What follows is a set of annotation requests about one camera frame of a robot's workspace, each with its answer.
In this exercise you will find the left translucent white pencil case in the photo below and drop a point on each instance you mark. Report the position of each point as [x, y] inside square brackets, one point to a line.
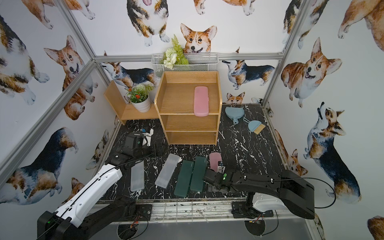
[138, 177]

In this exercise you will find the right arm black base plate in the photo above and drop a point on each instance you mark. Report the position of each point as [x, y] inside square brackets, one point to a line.
[242, 210]

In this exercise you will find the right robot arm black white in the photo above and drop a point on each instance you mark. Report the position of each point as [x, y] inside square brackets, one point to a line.
[284, 191]

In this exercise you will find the low wooden corner shelf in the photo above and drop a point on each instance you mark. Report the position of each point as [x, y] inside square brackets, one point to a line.
[126, 112]

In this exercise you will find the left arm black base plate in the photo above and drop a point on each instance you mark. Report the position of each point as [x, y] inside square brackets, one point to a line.
[141, 212]

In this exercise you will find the right translucent white pencil case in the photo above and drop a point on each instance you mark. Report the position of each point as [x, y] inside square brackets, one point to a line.
[167, 171]

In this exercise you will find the wooden three-tier shelf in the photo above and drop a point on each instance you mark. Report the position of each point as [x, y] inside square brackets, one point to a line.
[174, 103]

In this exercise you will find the white wire basket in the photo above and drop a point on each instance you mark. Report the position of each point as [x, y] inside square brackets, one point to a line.
[197, 62]

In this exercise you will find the pink pencil case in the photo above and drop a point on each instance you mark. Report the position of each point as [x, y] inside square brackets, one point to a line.
[201, 101]
[216, 162]

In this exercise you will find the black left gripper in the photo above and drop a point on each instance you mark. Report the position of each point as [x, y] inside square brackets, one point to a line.
[156, 147]

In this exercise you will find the light blue hand brush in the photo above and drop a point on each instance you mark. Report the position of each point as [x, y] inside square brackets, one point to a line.
[254, 126]

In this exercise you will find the translucent white pencil case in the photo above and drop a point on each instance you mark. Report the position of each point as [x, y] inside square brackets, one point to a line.
[167, 171]
[138, 177]

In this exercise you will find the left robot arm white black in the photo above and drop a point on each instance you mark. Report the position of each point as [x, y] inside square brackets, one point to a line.
[73, 220]

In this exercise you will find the dark green pencil case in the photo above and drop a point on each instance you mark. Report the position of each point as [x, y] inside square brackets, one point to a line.
[184, 179]
[200, 166]

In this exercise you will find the aluminium frame rails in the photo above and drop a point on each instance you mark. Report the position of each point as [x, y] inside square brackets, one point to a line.
[26, 144]

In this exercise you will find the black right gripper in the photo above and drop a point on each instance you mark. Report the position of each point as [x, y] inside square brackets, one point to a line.
[214, 184]

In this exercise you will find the red flower plant white pot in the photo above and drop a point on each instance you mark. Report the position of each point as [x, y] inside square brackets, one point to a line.
[139, 96]

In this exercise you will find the light blue dustpan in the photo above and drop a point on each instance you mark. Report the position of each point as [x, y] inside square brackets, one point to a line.
[235, 114]

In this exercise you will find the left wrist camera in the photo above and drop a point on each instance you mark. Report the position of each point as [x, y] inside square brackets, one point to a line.
[147, 136]

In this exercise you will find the white flowers with fern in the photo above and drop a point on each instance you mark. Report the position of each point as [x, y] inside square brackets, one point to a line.
[174, 56]

